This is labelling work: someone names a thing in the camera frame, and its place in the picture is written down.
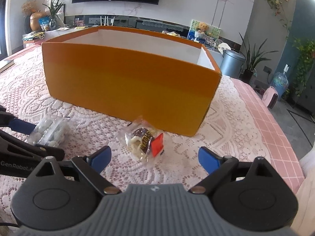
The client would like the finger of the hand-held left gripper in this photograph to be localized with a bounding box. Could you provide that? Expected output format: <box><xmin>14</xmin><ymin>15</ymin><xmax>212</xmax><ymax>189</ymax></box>
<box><xmin>0</xmin><ymin>105</ymin><xmax>37</xmax><ymax>136</ymax></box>
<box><xmin>0</xmin><ymin>130</ymin><xmax>65</xmax><ymax>162</ymax></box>

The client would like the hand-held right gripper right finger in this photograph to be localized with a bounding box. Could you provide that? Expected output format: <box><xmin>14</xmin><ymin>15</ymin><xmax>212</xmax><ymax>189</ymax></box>
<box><xmin>188</xmin><ymin>146</ymin><xmax>278</xmax><ymax>194</ymax></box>

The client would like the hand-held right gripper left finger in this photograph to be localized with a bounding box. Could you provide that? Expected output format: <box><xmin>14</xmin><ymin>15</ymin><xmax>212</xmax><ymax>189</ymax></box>
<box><xmin>36</xmin><ymin>146</ymin><xmax>121</xmax><ymax>195</ymax></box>

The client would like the clear packet of white snacks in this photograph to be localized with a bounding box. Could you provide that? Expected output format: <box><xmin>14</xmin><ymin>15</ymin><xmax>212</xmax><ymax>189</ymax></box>
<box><xmin>26</xmin><ymin>115</ymin><xmax>72</xmax><ymax>149</ymax></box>

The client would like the clear packet of mixed snacks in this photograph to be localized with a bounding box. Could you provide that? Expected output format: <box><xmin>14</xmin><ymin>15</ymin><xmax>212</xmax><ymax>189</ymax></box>
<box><xmin>118</xmin><ymin>116</ymin><xmax>165</xmax><ymax>170</ymax></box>

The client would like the orange cardboard box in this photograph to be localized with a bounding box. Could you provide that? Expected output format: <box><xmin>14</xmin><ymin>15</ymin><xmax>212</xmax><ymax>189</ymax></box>
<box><xmin>41</xmin><ymin>26</ymin><xmax>222</xmax><ymax>137</ymax></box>

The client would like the dark flat book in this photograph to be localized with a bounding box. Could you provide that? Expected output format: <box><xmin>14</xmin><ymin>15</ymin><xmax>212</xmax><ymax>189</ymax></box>
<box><xmin>0</xmin><ymin>59</ymin><xmax>15</xmax><ymax>73</ymax></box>

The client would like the pink checked tablecloth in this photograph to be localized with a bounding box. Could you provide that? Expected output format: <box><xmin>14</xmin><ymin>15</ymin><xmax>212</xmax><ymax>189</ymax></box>
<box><xmin>221</xmin><ymin>76</ymin><xmax>306</xmax><ymax>195</ymax></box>

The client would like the pink space heater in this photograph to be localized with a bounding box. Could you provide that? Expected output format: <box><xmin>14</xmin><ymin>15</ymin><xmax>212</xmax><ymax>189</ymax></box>
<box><xmin>261</xmin><ymin>86</ymin><xmax>280</xmax><ymax>109</ymax></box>

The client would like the pile of booklets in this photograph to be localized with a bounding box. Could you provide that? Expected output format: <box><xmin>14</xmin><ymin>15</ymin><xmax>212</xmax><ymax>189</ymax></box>
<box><xmin>22</xmin><ymin>31</ymin><xmax>46</xmax><ymax>42</ymax></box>

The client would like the grey trash can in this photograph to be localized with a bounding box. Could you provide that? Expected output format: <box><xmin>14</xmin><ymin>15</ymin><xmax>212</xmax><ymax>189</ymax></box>
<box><xmin>220</xmin><ymin>49</ymin><xmax>246</xmax><ymax>79</ymax></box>

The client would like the white sofa cushion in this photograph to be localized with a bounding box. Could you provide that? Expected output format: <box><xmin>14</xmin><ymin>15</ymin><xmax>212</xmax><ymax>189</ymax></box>
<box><xmin>296</xmin><ymin>150</ymin><xmax>315</xmax><ymax>236</ymax></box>

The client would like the blue water bottle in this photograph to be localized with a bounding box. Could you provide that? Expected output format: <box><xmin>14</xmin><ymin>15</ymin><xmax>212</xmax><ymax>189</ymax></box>
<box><xmin>271</xmin><ymin>72</ymin><xmax>289</xmax><ymax>97</ymax></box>

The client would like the brown gourd vase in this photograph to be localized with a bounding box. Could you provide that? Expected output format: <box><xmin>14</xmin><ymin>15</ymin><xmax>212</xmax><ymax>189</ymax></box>
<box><xmin>22</xmin><ymin>1</ymin><xmax>48</xmax><ymax>32</ymax></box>

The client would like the blue packet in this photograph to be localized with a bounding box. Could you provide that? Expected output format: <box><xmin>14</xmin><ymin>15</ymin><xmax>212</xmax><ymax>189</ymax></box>
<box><xmin>38</xmin><ymin>16</ymin><xmax>53</xmax><ymax>31</ymax></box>

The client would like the tall leafy potted plant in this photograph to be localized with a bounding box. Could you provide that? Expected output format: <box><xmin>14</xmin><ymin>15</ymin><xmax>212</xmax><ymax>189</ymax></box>
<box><xmin>238</xmin><ymin>32</ymin><xmax>269</xmax><ymax>86</ymax></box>

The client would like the grassy potted plant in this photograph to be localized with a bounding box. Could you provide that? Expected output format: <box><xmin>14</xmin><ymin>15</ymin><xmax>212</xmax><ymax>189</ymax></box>
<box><xmin>42</xmin><ymin>0</ymin><xmax>70</xmax><ymax>29</ymax></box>

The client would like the teddy bear picture card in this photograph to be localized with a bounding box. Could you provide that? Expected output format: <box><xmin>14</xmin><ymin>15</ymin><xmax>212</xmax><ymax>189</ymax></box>
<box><xmin>187</xmin><ymin>19</ymin><xmax>221</xmax><ymax>43</ymax></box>

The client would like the white router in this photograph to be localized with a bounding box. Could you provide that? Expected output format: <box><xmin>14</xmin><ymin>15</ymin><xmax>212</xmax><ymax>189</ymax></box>
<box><xmin>100</xmin><ymin>16</ymin><xmax>116</xmax><ymax>27</ymax></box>

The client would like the bushy green plant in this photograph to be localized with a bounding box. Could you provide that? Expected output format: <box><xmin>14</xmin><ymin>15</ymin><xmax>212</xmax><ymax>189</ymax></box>
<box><xmin>291</xmin><ymin>37</ymin><xmax>315</xmax><ymax>97</ymax></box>

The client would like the long television cabinet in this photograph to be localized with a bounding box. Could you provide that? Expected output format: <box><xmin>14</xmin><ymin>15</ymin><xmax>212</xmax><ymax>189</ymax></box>
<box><xmin>23</xmin><ymin>15</ymin><xmax>243</xmax><ymax>54</ymax></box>

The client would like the hanging vine plant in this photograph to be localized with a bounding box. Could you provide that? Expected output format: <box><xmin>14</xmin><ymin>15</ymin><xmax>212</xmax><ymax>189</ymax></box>
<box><xmin>262</xmin><ymin>0</ymin><xmax>292</xmax><ymax>40</ymax></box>

